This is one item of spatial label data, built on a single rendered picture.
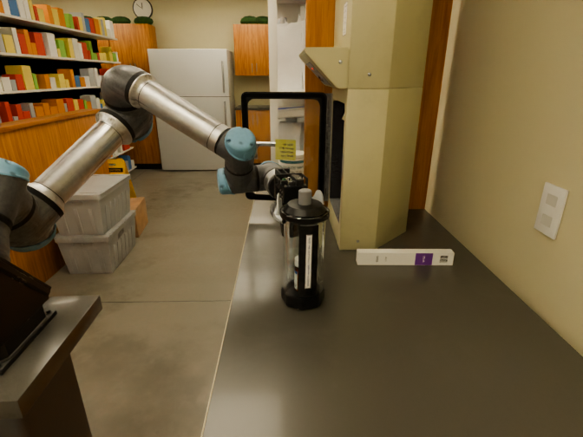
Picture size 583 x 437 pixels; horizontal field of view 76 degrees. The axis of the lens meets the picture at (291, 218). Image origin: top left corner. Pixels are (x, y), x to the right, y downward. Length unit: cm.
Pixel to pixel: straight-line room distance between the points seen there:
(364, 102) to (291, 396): 74
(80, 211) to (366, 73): 246
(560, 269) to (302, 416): 65
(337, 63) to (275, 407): 80
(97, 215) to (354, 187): 229
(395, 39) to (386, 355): 76
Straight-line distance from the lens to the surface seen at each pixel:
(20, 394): 83
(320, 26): 142
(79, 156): 112
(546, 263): 104
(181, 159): 625
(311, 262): 81
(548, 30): 111
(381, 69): 106
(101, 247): 315
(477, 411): 74
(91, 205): 304
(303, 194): 78
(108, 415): 209
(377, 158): 109
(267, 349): 78
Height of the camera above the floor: 144
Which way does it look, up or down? 21 degrees down
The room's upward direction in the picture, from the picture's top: straight up
